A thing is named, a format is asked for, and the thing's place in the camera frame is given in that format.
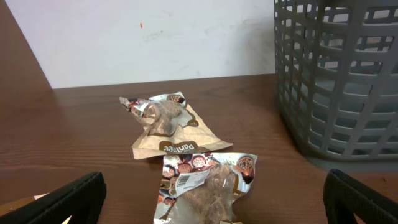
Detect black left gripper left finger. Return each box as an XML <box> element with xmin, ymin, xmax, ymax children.
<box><xmin>1</xmin><ymin>172</ymin><xmax>106</xmax><ymax>224</ymax></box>

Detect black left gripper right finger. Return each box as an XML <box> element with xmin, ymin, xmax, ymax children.
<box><xmin>323</xmin><ymin>169</ymin><xmax>397</xmax><ymax>224</ymax></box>

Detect Panbee snack bag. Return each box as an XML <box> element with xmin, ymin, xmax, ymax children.
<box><xmin>119</xmin><ymin>92</ymin><xmax>232</xmax><ymax>159</ymax></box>
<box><xmin>153</xmin><ymin>152</ymin><xmax>257</xmax><ymax>224</ymax></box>

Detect grey plastic basket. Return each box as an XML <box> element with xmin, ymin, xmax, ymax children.
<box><xmin>274</xmin><ymin>0</ymin><xmax>397</xmax><ymax>161</ymax></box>

